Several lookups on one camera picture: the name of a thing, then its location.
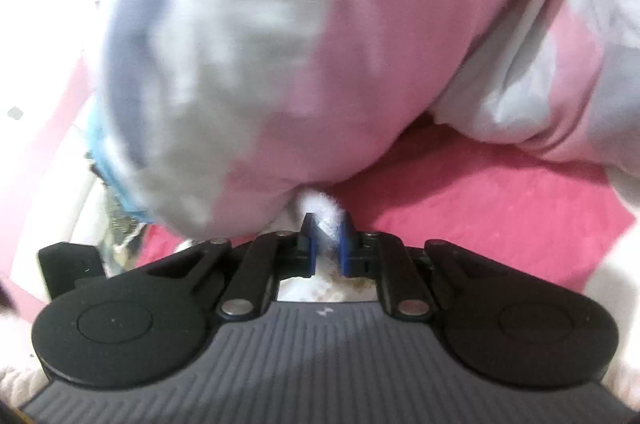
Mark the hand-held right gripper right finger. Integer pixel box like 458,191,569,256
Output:
338,213,506,321

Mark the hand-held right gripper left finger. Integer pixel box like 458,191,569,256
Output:
145,213,321,320

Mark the white fuzzy cloth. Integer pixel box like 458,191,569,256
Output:
280,189,376,302

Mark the cream knit cardigan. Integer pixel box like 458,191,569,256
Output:
0,366,46,410

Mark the pink grey white patterned garment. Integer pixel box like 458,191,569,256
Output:
90,0,640,237

